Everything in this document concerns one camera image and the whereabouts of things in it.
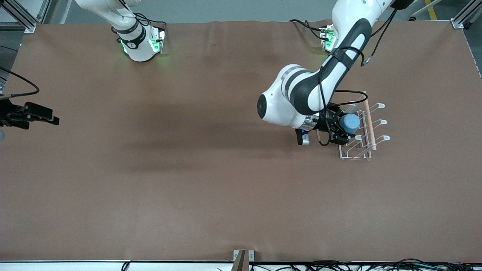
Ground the blue plastic cup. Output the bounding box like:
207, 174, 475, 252
340, 113, 361, 136

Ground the white stand leg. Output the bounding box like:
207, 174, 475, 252
410, 0, 445, 21

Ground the brown table mat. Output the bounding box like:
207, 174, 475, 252
0, 20, 482, 263

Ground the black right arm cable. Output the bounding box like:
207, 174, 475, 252
0, 66, 40, 99

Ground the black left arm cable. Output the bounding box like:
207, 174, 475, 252
317, 45, 369, 146

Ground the white wire cup rack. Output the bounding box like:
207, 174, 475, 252
334, 90, 391, 161

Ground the black cable with silver plug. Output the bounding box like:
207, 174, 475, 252
360, 8, 398, 67

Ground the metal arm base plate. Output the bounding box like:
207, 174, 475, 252
319, 25, 336, 52
150, 27, 166, 54

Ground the black arm base cable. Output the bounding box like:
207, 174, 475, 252
134, 14, 167, 29
288, 19, 325, 40

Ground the tangled black cable bundle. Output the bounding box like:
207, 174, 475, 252
249, 258, 482, 271

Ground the grey metal mounting bracket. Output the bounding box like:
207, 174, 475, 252
233, 250, 255, 262

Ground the brown upright post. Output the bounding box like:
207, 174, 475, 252
231, 251, 250, 271

